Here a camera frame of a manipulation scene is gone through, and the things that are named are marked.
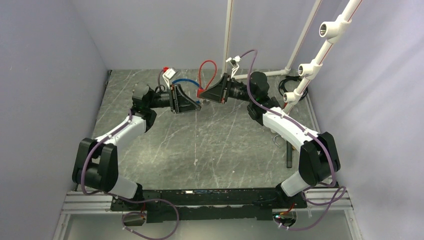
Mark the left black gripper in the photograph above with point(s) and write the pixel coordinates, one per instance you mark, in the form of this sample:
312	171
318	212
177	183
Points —
179	102

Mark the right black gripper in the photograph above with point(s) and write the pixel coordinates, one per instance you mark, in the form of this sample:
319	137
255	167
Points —
217	92

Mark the blue cable lock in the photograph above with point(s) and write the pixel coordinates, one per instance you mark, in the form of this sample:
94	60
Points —
190	87

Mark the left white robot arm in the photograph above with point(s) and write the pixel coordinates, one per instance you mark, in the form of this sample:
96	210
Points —
97	159

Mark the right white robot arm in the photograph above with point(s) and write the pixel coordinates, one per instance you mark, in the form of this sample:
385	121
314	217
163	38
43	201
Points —
318	156

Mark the silver metal hook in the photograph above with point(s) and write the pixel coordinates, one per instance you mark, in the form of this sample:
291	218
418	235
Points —
275	140

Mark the dark grey rod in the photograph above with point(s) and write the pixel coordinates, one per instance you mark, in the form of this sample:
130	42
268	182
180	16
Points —
289	147

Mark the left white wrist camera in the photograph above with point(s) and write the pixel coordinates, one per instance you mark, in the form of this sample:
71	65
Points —
168	74

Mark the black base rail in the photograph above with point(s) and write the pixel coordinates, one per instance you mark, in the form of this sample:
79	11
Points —
258	203

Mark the white PVC pipe frame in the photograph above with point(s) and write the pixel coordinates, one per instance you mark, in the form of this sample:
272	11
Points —
284	32

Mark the aluminium frame rail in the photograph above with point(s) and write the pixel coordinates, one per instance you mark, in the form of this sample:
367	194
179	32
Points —
317	199

